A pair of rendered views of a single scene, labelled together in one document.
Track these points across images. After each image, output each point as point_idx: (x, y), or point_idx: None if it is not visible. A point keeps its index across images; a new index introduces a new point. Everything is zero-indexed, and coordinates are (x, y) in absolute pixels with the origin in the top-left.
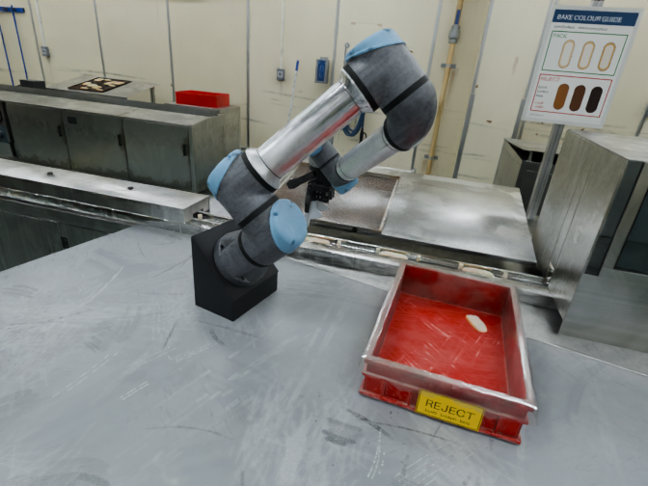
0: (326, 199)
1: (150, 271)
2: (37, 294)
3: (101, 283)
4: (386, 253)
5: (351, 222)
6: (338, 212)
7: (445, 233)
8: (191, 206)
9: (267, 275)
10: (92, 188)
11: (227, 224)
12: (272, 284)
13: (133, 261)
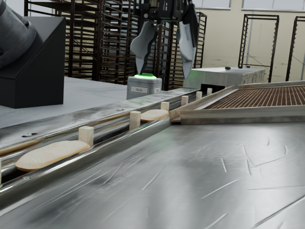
0: (141, 9)
1: (89, 92)
2: (64, 82)
3: (72, 87)
4: (68, 141)
5: (228, 107)
6: (273, 101)
7: (194, 222)
8: (199, 73)
9: (2, 72)
10: (218, 68)
11: (42, 18)
12: (7, 93)
13: (110, 91)
